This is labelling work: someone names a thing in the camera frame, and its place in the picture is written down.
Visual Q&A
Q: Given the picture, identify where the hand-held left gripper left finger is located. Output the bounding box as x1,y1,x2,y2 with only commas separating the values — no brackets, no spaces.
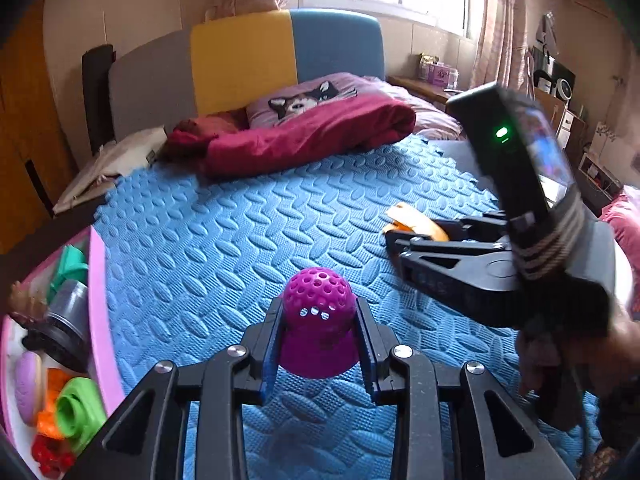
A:
87,296,287,480

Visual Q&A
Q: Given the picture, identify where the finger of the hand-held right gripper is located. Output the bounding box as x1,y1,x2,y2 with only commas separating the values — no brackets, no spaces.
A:
385,232,516,262
447,210,513,241

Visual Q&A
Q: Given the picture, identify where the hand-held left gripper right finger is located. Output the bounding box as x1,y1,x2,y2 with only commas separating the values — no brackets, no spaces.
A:
352,296,576,480

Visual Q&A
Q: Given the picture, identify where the orange curved toy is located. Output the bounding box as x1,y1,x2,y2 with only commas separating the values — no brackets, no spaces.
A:
382,201,450,243

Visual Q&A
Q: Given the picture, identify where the purple perforated dome toy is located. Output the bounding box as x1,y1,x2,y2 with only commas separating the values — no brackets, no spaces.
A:
277,267,361,378

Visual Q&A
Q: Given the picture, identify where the pink-rimmed white tray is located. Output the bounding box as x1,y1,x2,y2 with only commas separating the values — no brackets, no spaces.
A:
0,227,126,480

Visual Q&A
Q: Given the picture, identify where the grey black cylinder toy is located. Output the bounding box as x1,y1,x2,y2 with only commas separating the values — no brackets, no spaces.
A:
22,279,91,373

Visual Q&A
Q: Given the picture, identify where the teal green toy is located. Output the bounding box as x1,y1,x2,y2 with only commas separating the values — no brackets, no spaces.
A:
47,245,90,296

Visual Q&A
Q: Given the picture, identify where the orange cube block toy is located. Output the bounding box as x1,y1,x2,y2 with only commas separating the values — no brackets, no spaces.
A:
36,367,73,441

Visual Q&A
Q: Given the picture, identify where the red toy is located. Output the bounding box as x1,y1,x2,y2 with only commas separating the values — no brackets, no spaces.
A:
31,435,76,478

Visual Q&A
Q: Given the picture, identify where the purple oval toy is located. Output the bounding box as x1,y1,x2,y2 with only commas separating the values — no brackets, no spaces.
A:
14,351,45,427

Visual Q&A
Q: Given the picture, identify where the person's right hand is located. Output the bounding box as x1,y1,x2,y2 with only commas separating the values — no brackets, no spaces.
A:
515,305,640,421

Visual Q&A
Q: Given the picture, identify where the cardboard box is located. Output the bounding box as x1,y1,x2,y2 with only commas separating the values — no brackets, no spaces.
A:
532,85,568,133

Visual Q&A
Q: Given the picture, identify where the light pink bedsheet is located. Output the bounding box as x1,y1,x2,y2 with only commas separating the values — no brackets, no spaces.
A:
380,72,466,141

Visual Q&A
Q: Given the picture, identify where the purple box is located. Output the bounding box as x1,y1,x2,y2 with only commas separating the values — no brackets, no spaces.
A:
419,52,458,88

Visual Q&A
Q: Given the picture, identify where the wooden bedside desk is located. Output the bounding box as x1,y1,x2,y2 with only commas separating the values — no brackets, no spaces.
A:
387,75,468,108

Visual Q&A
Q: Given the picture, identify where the pink cloth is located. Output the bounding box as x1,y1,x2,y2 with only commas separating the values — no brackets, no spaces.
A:
600,185,640,321

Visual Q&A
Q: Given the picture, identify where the blue foam mat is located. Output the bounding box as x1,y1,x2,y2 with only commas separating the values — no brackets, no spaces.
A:
92,132,601,480

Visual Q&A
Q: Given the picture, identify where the maroon blanket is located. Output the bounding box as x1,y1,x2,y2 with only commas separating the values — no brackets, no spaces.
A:
165,97,417,177

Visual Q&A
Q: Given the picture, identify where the purple cat pillow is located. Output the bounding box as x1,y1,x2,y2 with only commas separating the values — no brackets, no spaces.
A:
245,72,396,131

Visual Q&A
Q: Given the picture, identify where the white canvas bag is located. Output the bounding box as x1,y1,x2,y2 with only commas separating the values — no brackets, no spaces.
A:
52,126,168,215

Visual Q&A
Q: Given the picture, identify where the brown-haired doll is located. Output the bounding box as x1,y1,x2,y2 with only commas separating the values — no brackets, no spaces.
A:
7,280,51,328

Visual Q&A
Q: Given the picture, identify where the grey yellow blue headboard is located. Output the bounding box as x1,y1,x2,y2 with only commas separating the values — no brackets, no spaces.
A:
107,8,387,136

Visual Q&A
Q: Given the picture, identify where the black rolled mat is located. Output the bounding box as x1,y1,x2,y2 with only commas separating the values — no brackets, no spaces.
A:
81,44,116,156

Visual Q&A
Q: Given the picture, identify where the wooden wardrobe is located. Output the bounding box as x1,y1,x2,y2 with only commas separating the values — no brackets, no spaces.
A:
0,0,76,256

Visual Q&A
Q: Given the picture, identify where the lime green ring toy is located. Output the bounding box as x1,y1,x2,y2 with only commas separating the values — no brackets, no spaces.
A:
54,377,108,453

